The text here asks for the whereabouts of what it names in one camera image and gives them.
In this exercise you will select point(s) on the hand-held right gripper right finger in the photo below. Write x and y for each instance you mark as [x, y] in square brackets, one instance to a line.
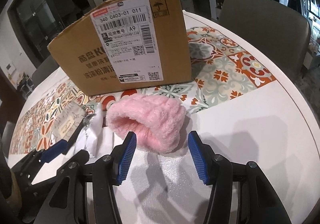
[200, 161]

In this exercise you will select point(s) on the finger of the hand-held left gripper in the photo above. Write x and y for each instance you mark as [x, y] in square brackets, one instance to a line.
[53, 150]
[75, 136]

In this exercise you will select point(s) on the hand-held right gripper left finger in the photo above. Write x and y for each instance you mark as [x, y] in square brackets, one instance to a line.
[125, 161]

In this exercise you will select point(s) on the beige fabric pouch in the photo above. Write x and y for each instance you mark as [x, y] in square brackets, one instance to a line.
[67, 118]

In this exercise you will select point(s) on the brown cardboard box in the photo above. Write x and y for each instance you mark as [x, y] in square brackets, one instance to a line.
[75, 63]

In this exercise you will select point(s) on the white fuzzy cloth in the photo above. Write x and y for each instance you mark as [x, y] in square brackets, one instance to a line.
[162, 171]

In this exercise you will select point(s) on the grey dining chair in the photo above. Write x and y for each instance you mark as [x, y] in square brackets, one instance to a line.
[262, 26]
[47, 70]

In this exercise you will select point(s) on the patterned table runner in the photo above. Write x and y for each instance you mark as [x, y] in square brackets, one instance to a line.
[225, 68]

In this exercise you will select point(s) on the dark glass sliding door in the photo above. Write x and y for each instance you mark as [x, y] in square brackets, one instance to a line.
[37, 13]

